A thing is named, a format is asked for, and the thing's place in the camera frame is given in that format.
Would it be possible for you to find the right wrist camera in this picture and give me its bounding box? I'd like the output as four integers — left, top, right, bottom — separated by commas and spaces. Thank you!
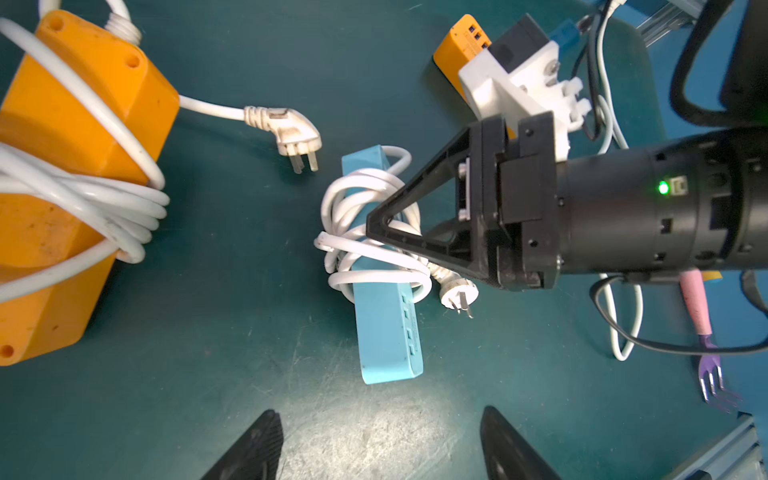
458, 14, 592, 161

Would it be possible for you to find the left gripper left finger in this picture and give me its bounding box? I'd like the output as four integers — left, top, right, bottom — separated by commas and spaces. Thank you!
202, 409, 284, 480

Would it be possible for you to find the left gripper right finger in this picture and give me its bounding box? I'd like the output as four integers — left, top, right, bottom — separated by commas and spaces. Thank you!
480, 406, 561, 480

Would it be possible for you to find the white cord of teal strip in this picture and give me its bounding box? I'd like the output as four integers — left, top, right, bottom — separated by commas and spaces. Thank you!
313, 145, 481, 319

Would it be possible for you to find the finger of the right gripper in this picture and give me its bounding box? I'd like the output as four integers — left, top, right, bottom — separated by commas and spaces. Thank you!
366, 116, 508, 288

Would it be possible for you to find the orange power strip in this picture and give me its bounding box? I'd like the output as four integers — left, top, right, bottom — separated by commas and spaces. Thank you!
1, 1, 181, 366
432, 14, 492, 99

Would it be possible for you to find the purple toy rake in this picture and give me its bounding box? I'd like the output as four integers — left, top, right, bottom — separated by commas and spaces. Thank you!
680, 269, 740, 413

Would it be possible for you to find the teal power strip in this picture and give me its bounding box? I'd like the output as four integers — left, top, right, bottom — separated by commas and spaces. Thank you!
341, 146, 424, 385

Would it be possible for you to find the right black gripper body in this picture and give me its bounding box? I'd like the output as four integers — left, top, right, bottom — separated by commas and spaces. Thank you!
481, 114, 767, 290

